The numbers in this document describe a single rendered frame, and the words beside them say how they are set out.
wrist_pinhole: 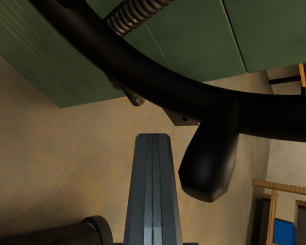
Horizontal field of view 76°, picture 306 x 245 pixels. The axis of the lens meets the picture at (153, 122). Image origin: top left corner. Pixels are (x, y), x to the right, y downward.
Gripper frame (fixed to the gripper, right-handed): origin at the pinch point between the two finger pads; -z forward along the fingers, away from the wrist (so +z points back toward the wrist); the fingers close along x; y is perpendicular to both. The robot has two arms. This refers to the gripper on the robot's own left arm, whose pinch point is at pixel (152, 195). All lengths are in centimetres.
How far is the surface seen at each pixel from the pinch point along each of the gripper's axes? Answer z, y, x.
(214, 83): -33.5, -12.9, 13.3
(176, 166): -80, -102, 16
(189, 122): -27.1, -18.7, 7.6
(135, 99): -21.9, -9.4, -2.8
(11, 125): -46, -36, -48
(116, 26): -15.2, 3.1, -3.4
